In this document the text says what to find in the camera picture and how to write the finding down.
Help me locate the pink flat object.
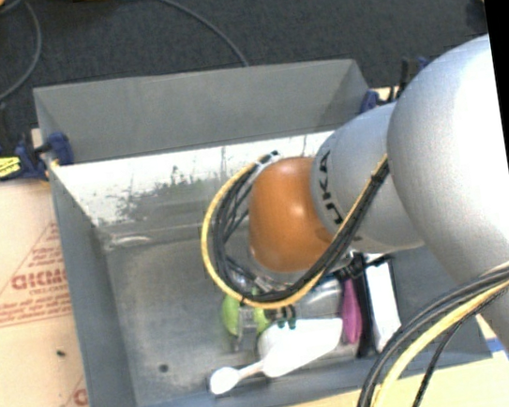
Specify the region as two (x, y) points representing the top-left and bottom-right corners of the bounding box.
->
(335, 277), (367, 346)

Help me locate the brown cardboard board red print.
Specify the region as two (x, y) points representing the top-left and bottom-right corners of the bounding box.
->
(0, 159), (91, 407)

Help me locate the white box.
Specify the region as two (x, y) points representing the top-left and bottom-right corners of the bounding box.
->
(360, 258), (407, 354)

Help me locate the white plastic scoop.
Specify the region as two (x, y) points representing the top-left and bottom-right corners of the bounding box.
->
(200, 311), (352, 398)

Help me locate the grey metal bin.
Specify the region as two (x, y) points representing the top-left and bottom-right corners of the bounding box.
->
(32, 26), (500, 407)

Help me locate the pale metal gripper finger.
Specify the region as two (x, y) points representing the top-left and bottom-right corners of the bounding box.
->
(237, 302), (261, 329)
(232, 324), (260, 352)

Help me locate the green ball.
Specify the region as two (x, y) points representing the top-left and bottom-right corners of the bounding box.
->
(218, 286), (275, 341)

